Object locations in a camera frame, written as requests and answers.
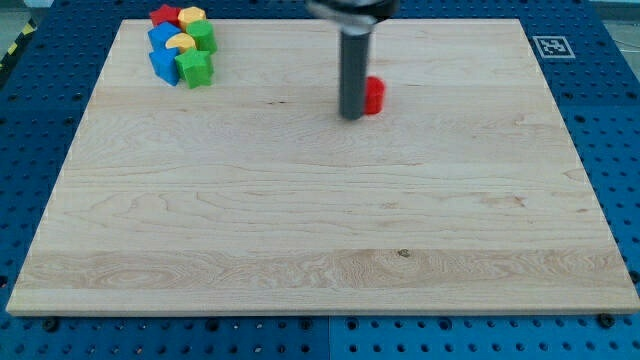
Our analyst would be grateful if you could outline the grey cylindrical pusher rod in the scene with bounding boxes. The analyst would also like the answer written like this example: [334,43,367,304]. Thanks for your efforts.
[339,30,370,120]

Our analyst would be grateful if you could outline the yellow hexagon block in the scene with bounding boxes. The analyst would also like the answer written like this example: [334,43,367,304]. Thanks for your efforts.
[178,6,207,31]

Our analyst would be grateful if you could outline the green cylinder block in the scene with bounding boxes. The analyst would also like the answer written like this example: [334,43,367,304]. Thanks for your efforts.
[186,20,218,54]

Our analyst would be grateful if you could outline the yellow crescent block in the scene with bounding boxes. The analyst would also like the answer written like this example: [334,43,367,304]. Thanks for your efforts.
[164,32,196,54]

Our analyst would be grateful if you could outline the black bolt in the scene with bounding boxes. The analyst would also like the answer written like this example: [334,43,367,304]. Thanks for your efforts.
[597,313,616,329]
[42,317,60,333]

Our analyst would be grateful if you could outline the wooden board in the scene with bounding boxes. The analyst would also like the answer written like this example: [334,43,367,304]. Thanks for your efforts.
[7,19,639,317]

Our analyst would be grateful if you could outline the blue cube block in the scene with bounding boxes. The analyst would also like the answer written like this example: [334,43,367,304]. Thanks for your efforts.
[147,22,181,51]

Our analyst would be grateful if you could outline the white fiducial marker tag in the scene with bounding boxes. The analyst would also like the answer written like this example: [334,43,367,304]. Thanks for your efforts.
[533,35,575,59]

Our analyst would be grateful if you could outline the red circle block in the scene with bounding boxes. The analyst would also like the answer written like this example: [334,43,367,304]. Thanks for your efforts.
[364,76,386,115]

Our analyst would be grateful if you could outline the blue pentagon block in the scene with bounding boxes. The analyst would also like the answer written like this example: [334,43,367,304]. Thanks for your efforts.
[149,48,180,86]

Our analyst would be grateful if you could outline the red star block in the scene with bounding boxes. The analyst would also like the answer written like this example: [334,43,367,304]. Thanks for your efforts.
[149,4,181,27]

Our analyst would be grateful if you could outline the black bolt right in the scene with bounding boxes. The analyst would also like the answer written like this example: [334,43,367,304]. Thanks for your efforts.
[597,313,616,329]

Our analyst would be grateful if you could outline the black bolt left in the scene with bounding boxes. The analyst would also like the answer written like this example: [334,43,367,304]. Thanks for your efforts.
[42,317,60,333]

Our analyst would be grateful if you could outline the green star block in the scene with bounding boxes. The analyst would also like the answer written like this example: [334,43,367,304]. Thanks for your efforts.
[175,48,214,89]

